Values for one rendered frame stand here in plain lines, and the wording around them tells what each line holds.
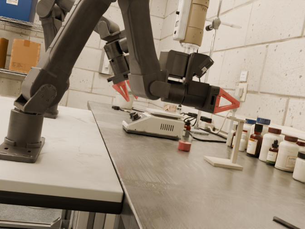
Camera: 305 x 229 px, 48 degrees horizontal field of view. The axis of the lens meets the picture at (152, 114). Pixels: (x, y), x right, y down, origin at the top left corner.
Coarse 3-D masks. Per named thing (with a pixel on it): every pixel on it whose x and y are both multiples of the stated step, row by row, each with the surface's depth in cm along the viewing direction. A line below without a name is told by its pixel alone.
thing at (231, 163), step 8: (240, 120) 88; (240, 128) 89; (240, 136) 90; (232, 152) 91; (208, 160) 90; (216, 160) 89; (224, 160) 91; (232, 160) 90; (232, 168) 86; (240, 168) 87
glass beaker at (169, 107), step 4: (164, 104) 123; (168, 104) 122; (172, 104) 121; (176, 104) 122; (164, 108) 123; (168, 108) 122; (172, 108) 122; (176, 108) 123; (168, 112) 122; (172, 112) 122; (176, 112) 123
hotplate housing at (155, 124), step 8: (144, 112) 128; (144, 120) 116; (152, 120) 116; (160, 120) 117; (168, 120) 118; (176, 120) 119; (128, 128) 115; (136, 128) 116; (144, 128) 116; (152, 128) 117; (160, 128) 117; (168, 128) 118; (176, 128) 119; (160, 136) 118; (168, 136) 119; (176, 136) 119
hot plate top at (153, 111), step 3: (147, 108) 126; (150, 108) 128; (150, 111) 119; (153, 111) 117; (156, 111) 117; (159, 111) 120; (162, 111) 123; (162, 114) 118; (165, 114) 118; (168, 114) 118; (171, 114) 118; (174, 114) 118; (177, 114) 120; (180, 114) 123; (177, 117) 119; (180, 117) 119; (183, 117) 119
